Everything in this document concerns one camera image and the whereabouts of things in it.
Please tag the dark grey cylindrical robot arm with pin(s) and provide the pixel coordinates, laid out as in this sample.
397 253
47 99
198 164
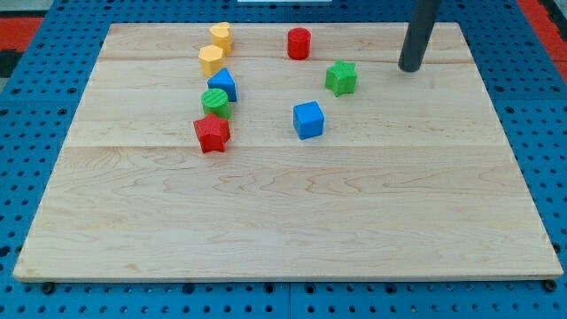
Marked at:
418 35

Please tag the blue triangle block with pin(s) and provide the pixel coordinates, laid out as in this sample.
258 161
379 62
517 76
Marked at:
224 80

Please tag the light wooden board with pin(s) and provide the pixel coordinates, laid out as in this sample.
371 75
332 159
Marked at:
412 180

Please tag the blue cube block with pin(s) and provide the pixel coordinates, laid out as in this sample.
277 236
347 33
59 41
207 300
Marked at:
308 120

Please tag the red star block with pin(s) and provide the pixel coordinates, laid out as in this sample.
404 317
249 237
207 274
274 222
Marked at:
212 133

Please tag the green cylinder block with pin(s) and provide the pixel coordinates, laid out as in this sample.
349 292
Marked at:
216 101

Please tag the green star block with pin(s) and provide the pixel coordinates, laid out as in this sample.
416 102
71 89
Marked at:
341 78

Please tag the red cylinder block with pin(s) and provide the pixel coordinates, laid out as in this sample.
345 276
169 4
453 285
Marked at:
298 43

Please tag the yellow hexagon block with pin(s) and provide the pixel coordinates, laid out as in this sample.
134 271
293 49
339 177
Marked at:
211 59

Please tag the yellow heart block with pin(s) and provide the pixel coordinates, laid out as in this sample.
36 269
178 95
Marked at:
221 36

